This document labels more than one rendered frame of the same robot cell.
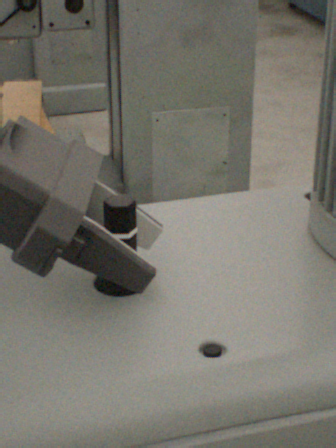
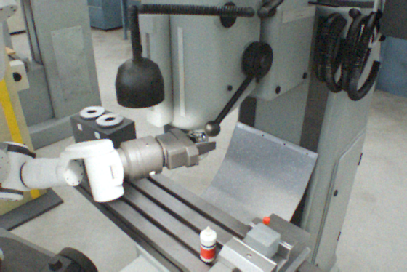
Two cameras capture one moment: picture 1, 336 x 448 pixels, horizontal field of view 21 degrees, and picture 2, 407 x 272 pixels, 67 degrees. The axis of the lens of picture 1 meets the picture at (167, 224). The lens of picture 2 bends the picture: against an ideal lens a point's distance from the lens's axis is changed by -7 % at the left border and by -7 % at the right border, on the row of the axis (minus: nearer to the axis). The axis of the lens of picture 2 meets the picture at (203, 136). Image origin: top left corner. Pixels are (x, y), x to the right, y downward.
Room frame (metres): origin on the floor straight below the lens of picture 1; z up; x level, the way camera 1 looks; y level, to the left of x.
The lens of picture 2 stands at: (-0.06, 0.37, 1.65)
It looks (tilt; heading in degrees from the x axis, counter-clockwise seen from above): 30 degrees down; 329
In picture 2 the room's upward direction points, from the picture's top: straight up
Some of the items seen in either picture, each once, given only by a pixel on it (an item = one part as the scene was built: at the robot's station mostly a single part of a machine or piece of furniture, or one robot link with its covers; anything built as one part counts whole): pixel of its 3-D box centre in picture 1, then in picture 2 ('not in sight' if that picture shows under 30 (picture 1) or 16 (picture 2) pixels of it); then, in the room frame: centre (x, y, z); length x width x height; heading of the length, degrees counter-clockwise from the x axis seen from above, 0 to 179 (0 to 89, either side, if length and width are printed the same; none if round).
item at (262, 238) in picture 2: not in sight; (262, 242); (0.32, -0.03, 1.05); 0.06 x 0.05 x 0.06; 15
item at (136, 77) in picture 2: not in sight; (139, 78); (0.38, 0.21, 1.48); 0.07 x 0.07 x 0.06
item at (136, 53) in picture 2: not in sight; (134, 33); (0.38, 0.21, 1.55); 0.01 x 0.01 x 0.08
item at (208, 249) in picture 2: not in sight; (208, 242); (0.43, 0.06, 1.00); 0.04 x 0.04 x 0.11
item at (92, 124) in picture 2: not in sight; (105, 140); (1.00, 0.15, 1.04); 0.22 x 0.12 x 0.20; 23
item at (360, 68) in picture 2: not in sight; (340, 50); (0.41, -0.28, 1.45); 0.18 x 0.16 x 0.21; 106
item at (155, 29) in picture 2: not in sight; (157, 71); (0.49, 0.14, 1.45); 0.04 x 0.04 x 0.21; 16
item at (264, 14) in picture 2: not in sight; (272, 4); (0.31, 0.03, 1.58); 0.17 x 0.01 x 0.01; 129
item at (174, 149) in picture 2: not in sight; (163, 153); (0.52, 0.12, 1.24); 0.13 x 0.12 x 0.10; 178
